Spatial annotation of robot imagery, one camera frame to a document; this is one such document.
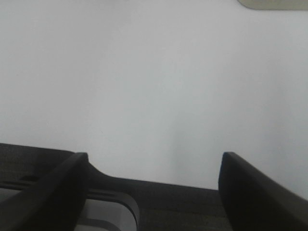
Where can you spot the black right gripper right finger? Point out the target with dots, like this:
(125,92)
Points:
(254,202)

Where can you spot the dark grey towel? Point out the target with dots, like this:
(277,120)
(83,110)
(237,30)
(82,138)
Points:
(161,207)

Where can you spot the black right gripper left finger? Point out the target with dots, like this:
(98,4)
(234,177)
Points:
(54,203)

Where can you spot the beige basket grey rim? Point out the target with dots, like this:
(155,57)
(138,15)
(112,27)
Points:
(288,5)

